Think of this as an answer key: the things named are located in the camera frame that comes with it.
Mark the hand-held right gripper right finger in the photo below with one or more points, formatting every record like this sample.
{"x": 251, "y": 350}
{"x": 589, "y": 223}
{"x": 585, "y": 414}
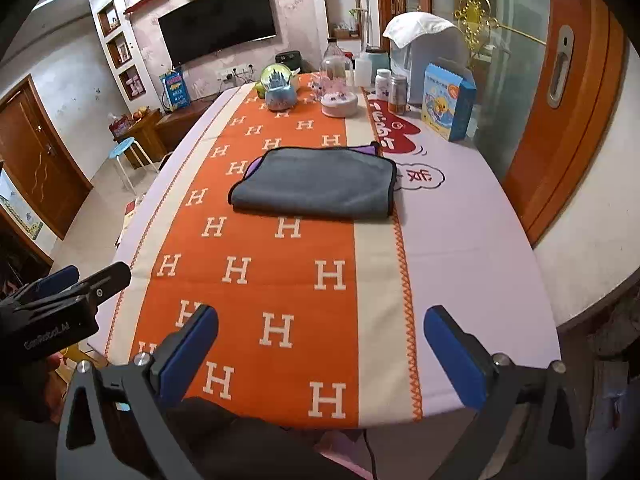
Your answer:
{"x": 452, "y": 355}

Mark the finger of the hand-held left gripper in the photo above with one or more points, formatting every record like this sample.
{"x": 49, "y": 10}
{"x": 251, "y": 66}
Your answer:
{"x": 107, "y": 280}
{"x": 55, "y": 280}

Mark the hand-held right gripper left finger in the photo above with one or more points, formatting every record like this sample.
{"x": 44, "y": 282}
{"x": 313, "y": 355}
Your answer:
{"x": 192, "y": 355}

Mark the grey towel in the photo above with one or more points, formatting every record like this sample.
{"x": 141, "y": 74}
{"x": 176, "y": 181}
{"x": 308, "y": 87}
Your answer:
{"x": 315, "y": 180}

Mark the person's dark clothing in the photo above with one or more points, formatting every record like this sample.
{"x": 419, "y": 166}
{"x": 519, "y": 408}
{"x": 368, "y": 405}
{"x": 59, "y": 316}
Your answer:
{"x": 240, "y": 445}

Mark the white printed tablecloth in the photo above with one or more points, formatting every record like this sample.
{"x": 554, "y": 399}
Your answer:
{"x": 475, "y": 240}

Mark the orange patterned blanket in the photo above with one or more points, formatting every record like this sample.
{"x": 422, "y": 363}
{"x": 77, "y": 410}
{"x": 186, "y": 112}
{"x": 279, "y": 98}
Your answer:
{"x": 250, "y": 250}

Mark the brown wooden door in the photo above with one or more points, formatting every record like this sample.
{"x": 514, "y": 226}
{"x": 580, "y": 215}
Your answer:
{"x": 35, "y": 160}

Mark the blue round stool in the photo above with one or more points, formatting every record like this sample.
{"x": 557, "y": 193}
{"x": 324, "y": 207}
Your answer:
{"x": 122, "y": 146}

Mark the red box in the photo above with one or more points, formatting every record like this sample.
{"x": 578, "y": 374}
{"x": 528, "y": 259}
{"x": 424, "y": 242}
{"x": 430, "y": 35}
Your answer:
{"x": 120, "y": 125}

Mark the wooden low cabinet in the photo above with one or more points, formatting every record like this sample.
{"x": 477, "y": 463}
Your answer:
{"x": 175, "y": 127}

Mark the fruit pile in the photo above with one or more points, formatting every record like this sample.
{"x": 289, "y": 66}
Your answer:
{"x": 140, "y": 113}

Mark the purple cloth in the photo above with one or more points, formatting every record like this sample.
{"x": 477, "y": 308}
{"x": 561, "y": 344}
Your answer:
{"x": 255, "y": 166}

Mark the blue toy box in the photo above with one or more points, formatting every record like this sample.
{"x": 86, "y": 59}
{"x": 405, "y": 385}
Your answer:
{"x": 175, "y": 90}

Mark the orange wooden sliding door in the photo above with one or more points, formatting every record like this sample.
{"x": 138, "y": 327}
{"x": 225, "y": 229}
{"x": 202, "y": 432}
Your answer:
{"x": 575, "y": 160}

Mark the green round object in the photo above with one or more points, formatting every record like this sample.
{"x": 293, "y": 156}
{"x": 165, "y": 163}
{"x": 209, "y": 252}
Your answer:
{"x": 259, "y": 88}

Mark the blue printed box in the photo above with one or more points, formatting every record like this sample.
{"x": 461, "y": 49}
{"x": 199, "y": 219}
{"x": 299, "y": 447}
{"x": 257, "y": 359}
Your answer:
{"x": 445, "y": 105}

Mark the blue castle snow globe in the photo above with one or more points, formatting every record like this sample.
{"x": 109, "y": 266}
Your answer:
{"x": 277, "y": 96}

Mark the brown spice jar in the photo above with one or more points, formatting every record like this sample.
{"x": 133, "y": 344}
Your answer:
{"x": 398, "y": 97}

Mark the glass dome music box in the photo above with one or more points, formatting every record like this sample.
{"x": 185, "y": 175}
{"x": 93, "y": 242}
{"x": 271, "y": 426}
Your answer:
{"x": 340, "y": 105}

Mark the white bottle blue lid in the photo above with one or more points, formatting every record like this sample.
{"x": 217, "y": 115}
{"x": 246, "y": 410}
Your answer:
{"x": 383, "y": 87}

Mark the red floating shelf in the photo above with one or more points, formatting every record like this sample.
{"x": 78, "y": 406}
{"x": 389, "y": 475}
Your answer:
{"x": 147, "y": 0}

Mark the small black appliance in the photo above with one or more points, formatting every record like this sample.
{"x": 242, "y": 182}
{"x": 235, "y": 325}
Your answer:
{"x": 287, "y": 60}

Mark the white plastic jar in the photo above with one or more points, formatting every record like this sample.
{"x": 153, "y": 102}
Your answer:
{"x": 367, "y": 72}

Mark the pale blue water dispenser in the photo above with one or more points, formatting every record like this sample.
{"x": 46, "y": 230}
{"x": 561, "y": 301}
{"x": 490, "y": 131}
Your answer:
{"x": 435, "y": 50}

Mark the clear glass jar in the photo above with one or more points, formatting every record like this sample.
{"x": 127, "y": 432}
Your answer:
{"x": 334, "y": 50}

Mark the white cloth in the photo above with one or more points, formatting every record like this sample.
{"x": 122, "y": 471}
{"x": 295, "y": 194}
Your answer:
{"x": 415, "y": 25}

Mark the gold hanging ornament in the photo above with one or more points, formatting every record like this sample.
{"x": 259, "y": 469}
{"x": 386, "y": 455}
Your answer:
{"x": 472, "y": 7}

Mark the wall poster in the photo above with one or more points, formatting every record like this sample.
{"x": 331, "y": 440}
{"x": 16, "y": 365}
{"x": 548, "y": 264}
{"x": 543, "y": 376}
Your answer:
{"x": 20, "y": 205}

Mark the wall niche shelves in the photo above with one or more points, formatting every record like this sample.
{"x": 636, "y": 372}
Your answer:
{"x": 341, "y": 7}
{"x": 122, "y": 52}

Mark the wall power sockets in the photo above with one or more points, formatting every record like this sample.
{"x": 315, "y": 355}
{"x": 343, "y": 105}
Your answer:
{"x": 235, "y": 71}

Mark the black wall television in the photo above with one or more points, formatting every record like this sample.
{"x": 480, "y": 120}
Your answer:
{"x": 215, "y": 20}

